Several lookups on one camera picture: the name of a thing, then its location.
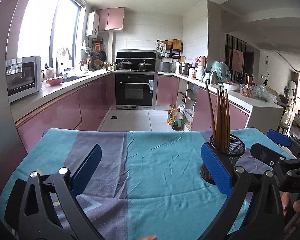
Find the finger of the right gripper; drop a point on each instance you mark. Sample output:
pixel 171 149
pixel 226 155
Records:
pixel 279 138

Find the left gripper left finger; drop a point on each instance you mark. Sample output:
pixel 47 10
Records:
pixel 83 170

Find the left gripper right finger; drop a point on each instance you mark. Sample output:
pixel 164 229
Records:
pixel 217 169

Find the right hand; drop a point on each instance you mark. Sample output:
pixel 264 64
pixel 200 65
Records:
pixel 285 202

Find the left hand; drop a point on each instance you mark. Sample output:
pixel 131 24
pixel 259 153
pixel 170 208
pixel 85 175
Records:
pixel 151 237

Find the black mesh utensil holder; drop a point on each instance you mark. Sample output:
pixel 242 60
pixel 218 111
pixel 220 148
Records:
pixel 232 153

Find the glass jar with snacks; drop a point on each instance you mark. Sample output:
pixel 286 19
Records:
pixel 246 90

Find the teal grey tablecloth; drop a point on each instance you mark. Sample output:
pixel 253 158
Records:
pixel 147 183

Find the dark soy sauce bottle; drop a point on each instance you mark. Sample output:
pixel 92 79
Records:
pixel 177 120

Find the white bowl on counter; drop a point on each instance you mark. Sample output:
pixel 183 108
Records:
pixel 231 86

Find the yellow cooking oil bottle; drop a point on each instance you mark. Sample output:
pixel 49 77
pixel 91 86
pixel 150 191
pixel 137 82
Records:
pixel 170 116

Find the green air fryer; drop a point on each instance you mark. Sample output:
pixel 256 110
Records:
pixel 222 71

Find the pink bowl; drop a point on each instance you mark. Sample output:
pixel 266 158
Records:
pixel 55 81

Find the black built-in oven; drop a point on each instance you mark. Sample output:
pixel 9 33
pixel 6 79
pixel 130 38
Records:
pixel 135 90

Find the white microwave oven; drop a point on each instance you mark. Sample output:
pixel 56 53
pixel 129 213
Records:
pixel 23 77

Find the stainless steel stock pot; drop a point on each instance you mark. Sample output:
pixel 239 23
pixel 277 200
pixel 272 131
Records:
pixel 184 68

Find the black pot with lid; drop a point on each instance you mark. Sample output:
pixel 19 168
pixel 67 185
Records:
pixel 124 65

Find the brown pot with lid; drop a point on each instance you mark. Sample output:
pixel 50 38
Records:
pixel 144 66

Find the black range hood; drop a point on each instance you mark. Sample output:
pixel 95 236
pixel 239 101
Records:
pixel 137 56

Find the white water heater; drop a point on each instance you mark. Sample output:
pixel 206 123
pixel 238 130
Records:
pixel 92 25

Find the pink upper cabinet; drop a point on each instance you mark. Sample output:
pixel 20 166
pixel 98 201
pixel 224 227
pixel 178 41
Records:
pixel 111 19

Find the black wall shelf rack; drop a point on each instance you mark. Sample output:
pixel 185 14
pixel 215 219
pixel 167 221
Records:
pixel 171 49

